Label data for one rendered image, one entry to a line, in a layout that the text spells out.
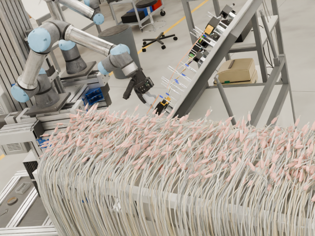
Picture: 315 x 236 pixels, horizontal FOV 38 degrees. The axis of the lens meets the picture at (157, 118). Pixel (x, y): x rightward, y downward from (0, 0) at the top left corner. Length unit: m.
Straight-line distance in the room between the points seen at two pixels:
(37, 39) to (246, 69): 1.56
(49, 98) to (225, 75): 1.30
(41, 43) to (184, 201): 1.49
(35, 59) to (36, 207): 1.57
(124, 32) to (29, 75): 3.39
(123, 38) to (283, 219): 5.01
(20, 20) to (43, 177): 1.72
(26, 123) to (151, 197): 1.83
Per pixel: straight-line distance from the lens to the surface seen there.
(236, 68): 3.39
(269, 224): 1.10
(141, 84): 2.29
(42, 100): 2.89
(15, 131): 2.99
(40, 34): 2.47
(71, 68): 3.29
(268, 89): 2.67
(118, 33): 5.93
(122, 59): 2.29
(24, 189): 4.08
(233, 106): 2.99
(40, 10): 7.29
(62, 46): 3.27
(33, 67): 2.63
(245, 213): 1.15
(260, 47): 3.16
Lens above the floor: 2.19
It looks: 27 degrees down
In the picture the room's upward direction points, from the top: 17 degrees counter-clockwise
